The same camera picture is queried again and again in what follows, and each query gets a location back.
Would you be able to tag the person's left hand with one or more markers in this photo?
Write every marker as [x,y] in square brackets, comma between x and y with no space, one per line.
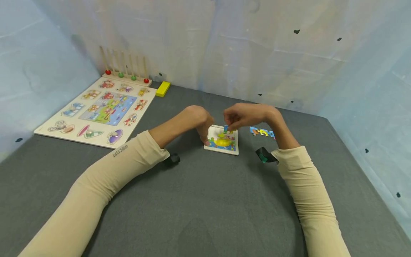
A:
[201,119]

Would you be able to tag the person's right hand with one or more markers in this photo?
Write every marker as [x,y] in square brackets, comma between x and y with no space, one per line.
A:
[249,112]

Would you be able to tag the person's left fingers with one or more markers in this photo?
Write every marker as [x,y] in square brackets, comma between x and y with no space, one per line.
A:
[204,135]

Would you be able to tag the person's right thumb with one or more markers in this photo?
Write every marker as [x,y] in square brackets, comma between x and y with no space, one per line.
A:
[236,125]

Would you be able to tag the person's right fingers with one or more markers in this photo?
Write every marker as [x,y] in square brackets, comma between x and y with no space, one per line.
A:
[229,113]

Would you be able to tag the small blue puzzle piece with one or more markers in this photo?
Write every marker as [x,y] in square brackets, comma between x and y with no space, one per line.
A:
[225,129]

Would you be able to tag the small wooden jigsaw tray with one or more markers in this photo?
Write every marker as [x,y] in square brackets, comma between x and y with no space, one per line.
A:
[221,151]

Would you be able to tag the person's right forearm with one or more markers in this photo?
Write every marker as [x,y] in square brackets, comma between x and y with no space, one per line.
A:
[305,182]

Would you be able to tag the person's left forearm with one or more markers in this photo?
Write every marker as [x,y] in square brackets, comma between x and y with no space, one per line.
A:
[118,160]

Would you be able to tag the blue orange puzzle piece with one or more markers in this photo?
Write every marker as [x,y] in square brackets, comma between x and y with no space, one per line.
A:
[254,131]

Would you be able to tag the assembled duck jigsaw pieces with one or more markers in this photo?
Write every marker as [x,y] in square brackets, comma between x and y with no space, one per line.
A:
[223,142]

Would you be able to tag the blue yellow puzzle piece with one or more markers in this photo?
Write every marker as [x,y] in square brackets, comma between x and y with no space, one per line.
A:
[263,132]

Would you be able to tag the blue pink puzzle piece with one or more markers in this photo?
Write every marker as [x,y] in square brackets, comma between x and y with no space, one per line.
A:
[271,134]

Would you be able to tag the black wrist band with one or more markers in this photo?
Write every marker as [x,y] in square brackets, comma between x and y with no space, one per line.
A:
[172,160]
[265,155]

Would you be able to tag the yellow rectangular block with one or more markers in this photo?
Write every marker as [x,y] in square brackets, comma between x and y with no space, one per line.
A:
[163,89]

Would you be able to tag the colourful knobbed puzzle pieces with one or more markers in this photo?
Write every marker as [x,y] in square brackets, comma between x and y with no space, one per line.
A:
[114,137]

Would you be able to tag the wooden stand with pegs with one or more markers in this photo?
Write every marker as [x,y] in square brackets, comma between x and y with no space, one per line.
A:
[128,77]

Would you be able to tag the large wooden peg puzzle board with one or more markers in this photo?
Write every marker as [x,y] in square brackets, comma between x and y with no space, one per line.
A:
[75,123]

